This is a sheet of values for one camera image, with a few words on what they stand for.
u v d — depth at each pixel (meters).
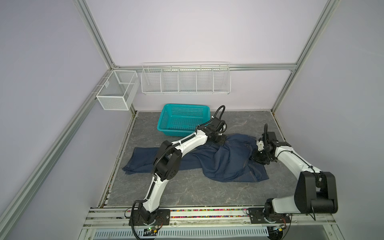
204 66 0.93
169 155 0.58
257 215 0.74
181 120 1.15
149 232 0.72
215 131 0.74
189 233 1.57
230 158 0.86
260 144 0.84
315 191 0.43
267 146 0.66
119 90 1.02
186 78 0.97
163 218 0.74
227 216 0.75
